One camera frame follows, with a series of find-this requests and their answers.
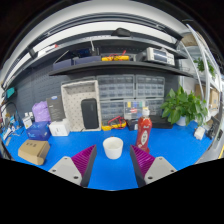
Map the small white box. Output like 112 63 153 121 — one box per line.
48 118 71 137

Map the flat black box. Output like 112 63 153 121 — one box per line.
149 115 174 130

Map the yellow multimeter with red leads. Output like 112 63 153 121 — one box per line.
101 115 128 131

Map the red drink bottle white cap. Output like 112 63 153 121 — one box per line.
135 106 153 154

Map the white metal rack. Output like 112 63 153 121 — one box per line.
179 23 223 114

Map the wide clear drawer cabinet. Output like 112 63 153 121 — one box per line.
96 74 136 101

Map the drawer cabinet with coloured labels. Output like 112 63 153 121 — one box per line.
123 99 148 121

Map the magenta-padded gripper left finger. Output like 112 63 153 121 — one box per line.
48 144 98 188

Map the white socket block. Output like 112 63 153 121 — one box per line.
22 113 34 129

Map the white pegboard tray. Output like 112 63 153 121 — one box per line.
60 79 102 132

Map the blue cardboard box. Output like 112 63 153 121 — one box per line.
26 121 52 141

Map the white cup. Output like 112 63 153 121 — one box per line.
102 136 124 160

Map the white plant pot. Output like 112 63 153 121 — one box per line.
175 115 188 127

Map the teal bin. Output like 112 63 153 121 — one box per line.
5 87 16 99

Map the purple plastic bag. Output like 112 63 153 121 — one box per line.
31 100 52 123

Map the black box with white label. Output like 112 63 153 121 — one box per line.
126 119 139 132

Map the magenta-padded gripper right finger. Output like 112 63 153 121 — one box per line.
129 144 178 188

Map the small clear drawer cabinet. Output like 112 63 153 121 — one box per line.
145 98 165 118
99 99 125 123

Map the dark grey upright box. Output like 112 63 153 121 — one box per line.
46 95 66 122

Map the brown cardboard box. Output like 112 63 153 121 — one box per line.
17 139 51 166

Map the black wall shelf unit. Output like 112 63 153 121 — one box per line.
3 28 194 79

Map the green leafy plant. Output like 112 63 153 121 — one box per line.
160 86 209 126

